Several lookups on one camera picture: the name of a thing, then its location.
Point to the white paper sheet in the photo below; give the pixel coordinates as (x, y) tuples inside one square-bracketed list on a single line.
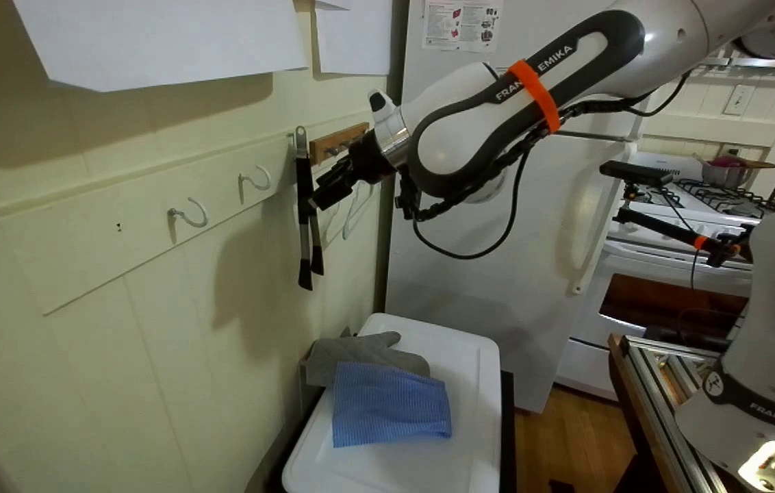
[(156, 37), (353, 32)]

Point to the wooden peg rack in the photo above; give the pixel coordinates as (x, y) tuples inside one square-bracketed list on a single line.
[(335, 143)]

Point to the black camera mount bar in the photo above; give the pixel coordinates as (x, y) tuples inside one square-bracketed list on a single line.
[(678, 233), (635, 170)]

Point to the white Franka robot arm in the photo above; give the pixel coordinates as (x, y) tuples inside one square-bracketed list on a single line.
[(476, 120)]

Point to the grey oven mitt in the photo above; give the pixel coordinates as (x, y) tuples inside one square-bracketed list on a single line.
[(360, 351)]

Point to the aluminium frame rail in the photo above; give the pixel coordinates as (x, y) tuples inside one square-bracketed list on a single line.
[(656, 400)]

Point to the printed sticker on refrigerator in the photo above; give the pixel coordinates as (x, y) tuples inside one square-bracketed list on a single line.
[(460, 22)]

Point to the white wall hook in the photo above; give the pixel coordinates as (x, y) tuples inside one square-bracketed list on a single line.
[(256, 183), (188, 214)]

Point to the white refrigerator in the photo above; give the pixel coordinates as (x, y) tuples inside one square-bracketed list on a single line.
[(513, 292)]

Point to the white kitchen stove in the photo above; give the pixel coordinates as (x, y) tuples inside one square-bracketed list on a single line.
[(668, 310)]

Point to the blue pot holder cloth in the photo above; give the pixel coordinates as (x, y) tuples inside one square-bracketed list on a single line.
[(389, 406)]

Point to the black and steel tongs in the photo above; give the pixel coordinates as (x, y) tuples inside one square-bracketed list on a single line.
[(305, 229)]

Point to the white storage bin lid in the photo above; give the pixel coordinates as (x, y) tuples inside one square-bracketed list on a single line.
[(459, 385)]

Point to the black stand under bin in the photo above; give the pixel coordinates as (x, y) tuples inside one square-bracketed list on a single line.
[(508, 439)]

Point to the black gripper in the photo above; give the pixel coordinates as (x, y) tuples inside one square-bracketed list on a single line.
[(371, 159)]

